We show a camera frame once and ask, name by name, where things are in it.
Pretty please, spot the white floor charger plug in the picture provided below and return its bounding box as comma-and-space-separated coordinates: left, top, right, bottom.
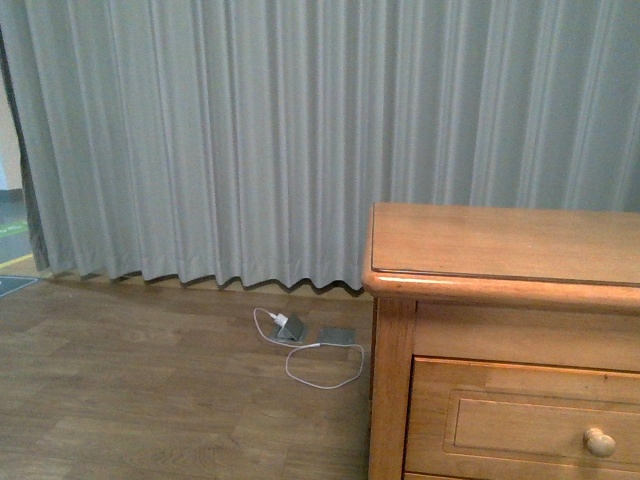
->
268, 313, 289, 328

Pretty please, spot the wooden drawer cabinet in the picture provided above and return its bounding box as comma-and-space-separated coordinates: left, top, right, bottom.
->
362, 203, 639, 479

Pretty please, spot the wooden drawer front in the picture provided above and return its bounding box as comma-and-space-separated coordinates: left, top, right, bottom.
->
404, 358, 639, 479

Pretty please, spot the open metal floor socket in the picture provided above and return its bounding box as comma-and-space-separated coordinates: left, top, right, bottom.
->
268, 313, 308, 344

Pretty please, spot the closed metal floor socket plate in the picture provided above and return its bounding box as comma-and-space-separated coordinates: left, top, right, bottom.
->
317, 327, 356, 346

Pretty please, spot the grey pleated curtain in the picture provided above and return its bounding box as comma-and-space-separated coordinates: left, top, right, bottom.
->
1, 1, 639, 288

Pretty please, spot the white charging cable on floor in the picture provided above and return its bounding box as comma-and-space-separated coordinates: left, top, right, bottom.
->
252, 307, 366, 391

